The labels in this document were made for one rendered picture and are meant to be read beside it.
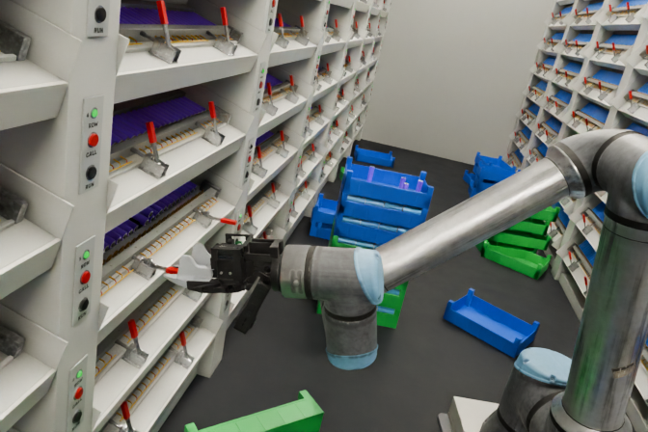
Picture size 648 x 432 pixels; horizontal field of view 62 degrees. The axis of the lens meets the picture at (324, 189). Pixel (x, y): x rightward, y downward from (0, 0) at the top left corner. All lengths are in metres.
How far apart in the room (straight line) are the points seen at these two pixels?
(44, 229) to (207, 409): 0.95
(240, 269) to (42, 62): 0.44
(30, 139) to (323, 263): 0.46
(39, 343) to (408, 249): 0.63
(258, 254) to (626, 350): 0.68
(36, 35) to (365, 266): 0.55
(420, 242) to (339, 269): 0.22
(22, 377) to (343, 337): 0.47
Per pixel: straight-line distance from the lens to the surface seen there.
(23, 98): 0.62
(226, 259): 0.92
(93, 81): 0.71
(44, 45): 0.68
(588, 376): 1.18
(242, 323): 0.98
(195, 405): 1.59
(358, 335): 0.93
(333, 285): 0.88
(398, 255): 1.04
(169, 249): 1.13
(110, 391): 1.09
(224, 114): 1.33
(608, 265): 1.06
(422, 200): 1.86
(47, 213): 0.73
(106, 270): 0.98
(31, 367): 0.83
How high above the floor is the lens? 1.06
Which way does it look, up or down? 18 degrees down
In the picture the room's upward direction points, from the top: 12 degrees clockwise
